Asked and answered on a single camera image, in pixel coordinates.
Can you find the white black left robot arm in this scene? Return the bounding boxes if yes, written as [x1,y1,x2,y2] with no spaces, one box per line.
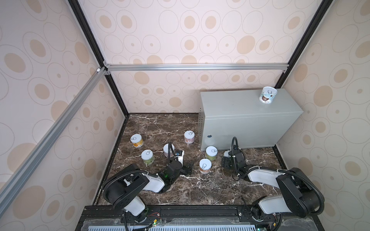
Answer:
[103,160,192,217]

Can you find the black frame post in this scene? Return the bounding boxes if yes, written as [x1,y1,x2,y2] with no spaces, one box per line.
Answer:
[275,0,334,89]
[67,0,130,117]

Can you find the black frame post right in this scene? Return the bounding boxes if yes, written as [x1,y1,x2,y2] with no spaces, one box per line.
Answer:
[275,0,334,89]

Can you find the red label can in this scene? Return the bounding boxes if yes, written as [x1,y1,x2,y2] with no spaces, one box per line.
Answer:
[163,143,175,157]

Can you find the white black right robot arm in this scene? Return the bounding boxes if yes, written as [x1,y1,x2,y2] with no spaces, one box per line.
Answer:
[222,148,325,221]

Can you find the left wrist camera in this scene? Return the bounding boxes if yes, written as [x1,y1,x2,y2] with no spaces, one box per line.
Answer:
[175,149,185,165]

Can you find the grey metal cabinet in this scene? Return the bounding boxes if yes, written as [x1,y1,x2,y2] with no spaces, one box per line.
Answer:
[198,89,303,151]

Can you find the horizontal aluminium rail back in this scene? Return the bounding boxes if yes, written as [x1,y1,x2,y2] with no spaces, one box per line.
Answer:
[107,63,289,71]

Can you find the blue label can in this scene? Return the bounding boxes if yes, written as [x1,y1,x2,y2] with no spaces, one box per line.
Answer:
[259,87,277,104]

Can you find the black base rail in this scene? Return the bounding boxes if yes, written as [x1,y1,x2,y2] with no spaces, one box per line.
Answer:
[76,205,324,231]

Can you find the orange label can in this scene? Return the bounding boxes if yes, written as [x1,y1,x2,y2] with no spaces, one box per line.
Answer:
[199,158,212,174]

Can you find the black frame post left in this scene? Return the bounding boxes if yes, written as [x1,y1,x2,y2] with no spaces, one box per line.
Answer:
[67,0,130,117]

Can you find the pink label can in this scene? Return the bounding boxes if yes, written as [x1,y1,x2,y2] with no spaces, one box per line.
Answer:
[184,131,195,144]

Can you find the light green label can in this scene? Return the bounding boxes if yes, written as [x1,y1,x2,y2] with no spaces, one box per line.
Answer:
[141,149,155,165]

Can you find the diagonal aluminium rail left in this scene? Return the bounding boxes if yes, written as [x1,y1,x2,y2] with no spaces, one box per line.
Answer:
[1,66,107,216]

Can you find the yellow label can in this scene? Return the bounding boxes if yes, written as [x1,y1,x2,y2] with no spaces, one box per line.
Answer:
[130,134,144,148]

